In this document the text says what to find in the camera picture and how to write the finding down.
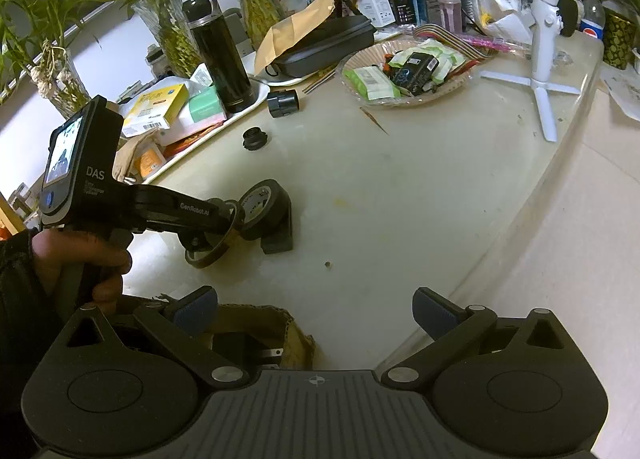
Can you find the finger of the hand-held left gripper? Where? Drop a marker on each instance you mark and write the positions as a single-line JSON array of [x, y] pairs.
[[236, 213], [194, 241]]

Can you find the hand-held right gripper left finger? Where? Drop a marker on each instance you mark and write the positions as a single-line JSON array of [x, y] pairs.
[[197, 311]]

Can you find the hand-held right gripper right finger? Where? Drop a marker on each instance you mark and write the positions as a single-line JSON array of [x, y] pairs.
[[432, 311]]

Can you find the amber tape roll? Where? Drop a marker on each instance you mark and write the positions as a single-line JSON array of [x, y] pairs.
[[210, 261]]

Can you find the brown cardboard box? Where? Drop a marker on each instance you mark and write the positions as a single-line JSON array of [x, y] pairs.
[[295, 339]]

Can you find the black cylinder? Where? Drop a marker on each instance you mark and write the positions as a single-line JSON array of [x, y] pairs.
[[282, 104]]

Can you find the person's left forearm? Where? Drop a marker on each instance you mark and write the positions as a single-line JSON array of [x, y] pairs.
[[20, 299]]

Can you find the person's left hand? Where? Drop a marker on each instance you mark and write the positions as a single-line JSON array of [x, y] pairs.
[[95, 251]]

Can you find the crumpled brown paper bag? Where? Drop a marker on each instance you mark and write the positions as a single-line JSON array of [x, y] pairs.
[[127, 154]]

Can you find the black tape roll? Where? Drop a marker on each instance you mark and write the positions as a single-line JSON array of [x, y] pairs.
[[276, 196]]

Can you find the orange card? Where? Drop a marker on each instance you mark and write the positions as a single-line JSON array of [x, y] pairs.
[[149, 160]]

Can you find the black ribbed knob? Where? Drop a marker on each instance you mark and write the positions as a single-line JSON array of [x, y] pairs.
[[255, 139]]

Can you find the tall glass vase with bamboo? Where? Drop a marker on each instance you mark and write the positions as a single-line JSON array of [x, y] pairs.
[[65, 89]]

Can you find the yellow carton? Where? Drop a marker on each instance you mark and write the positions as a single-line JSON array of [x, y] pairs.
[[155, 104]]

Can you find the green and pink tissue pack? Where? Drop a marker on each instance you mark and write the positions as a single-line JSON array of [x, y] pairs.
[[205, 106]]

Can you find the white tray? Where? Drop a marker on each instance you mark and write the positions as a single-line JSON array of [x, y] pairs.
[[261, 89]]

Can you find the black thermos bottle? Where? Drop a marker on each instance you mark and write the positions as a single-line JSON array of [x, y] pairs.
[[220, 59]]

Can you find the brown chopsticks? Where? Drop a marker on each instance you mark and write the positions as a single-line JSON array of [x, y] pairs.
[[322, 79]]

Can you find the cut glass vase with bamboo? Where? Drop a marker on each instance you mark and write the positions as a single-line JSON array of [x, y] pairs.
[[172, 34]]

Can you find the thin brown stick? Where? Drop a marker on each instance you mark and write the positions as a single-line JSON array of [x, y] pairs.
[[375, 120]]

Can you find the brown paper envelope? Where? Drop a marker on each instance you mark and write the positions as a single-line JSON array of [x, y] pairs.
[[290, 34]]

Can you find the black zip case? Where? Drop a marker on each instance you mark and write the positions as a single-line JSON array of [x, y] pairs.
[[330, 49]]

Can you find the glass flask with bamboo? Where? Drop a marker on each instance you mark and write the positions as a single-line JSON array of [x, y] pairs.
[[260, 14]]

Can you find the clear glass plate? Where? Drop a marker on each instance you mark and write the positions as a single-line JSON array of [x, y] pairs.
[[435, 95]]

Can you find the black packet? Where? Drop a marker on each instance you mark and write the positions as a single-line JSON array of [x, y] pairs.
[[415, 71]]

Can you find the white and green wipes pack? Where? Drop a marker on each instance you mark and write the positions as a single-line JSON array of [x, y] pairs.
[[447, 56]]

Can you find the white gimbal tripod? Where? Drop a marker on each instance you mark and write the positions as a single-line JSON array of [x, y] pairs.
[[542, 39]]

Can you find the pink soap bottle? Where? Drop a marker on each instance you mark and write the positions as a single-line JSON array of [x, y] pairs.
[[452, 9]]

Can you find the white crumpled plastic bag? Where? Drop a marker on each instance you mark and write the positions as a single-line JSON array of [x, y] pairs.
[[500, 9]]

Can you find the black and yellow patterned cup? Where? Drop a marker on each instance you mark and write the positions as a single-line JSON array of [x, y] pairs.
[[620, 39]]

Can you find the cola bottle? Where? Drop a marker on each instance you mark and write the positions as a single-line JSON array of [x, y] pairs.
[[592, 19]]

